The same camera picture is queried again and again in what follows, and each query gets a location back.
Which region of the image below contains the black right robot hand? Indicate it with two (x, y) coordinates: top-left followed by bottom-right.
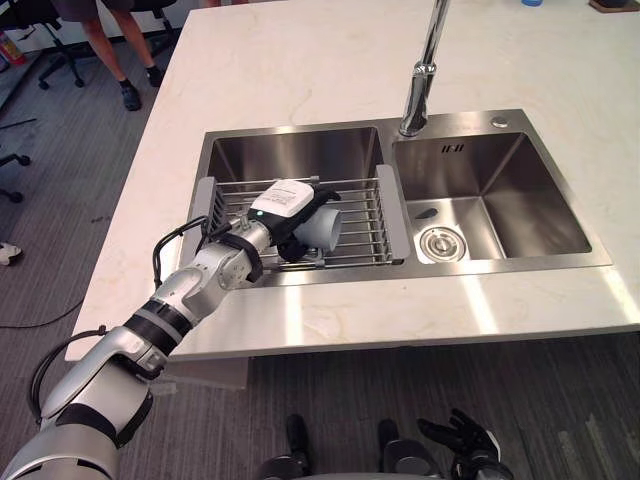
(416, 408), (503, 480)

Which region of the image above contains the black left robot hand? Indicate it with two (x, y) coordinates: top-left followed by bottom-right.
(248, 175), (342, 263)

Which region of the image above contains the light grey cup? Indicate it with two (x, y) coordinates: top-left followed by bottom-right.
(292, 207), (343, 251)

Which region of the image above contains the sink drain strainer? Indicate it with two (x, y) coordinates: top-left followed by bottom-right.
(418, 224), (468, 262)

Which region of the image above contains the stainless steel double sink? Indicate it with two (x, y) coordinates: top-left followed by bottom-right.
(187, 108), (615, 290)

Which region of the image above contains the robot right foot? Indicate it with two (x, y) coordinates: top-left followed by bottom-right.
(377, 418), (444, 480)

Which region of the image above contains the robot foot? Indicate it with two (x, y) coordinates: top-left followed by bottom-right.
(255, 413), (314, 480)
(377, 418), (444, 480)

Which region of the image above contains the white marble counter island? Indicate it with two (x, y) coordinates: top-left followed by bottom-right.
(64, 0), (640, 364)

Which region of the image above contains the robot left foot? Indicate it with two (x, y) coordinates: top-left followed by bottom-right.
(255, 413), (314, 480)

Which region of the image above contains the chrome faucet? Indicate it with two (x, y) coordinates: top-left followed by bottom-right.
(397, 0), (451, 138)

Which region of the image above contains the person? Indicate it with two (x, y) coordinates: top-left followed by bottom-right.
(52, 0), (164, 112)

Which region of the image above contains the black chair base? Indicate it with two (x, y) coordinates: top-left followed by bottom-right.
(0, 149), (32, 204)

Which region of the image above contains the black office chair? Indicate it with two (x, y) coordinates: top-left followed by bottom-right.
(0, 0), (86, 91)

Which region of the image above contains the white shoe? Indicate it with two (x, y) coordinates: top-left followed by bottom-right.
(0, 241), (25, 267)

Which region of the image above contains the brown wooden object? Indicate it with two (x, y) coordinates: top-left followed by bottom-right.
(588, 0), (640, 13)

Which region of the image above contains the wire dish rack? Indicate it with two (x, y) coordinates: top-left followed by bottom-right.
(189, 164), (409, 272)

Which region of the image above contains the black floor cable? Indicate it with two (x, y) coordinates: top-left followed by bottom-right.
(0, 294), (86, 329)

